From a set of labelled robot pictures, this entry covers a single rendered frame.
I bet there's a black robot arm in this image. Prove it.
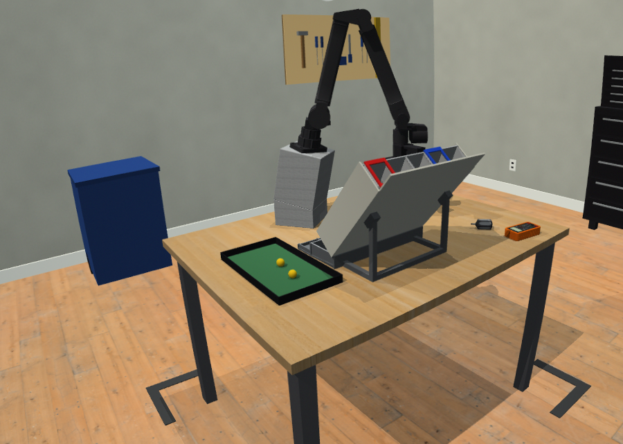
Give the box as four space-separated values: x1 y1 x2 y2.
290 9 428 157

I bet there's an orange pocket multimeter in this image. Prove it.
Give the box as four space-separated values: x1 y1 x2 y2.
505 222 541 241

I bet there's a red square band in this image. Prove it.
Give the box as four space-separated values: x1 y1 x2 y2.
364 157 395 187

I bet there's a green tray with black rim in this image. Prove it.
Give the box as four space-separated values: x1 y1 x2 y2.
220 237 343 305

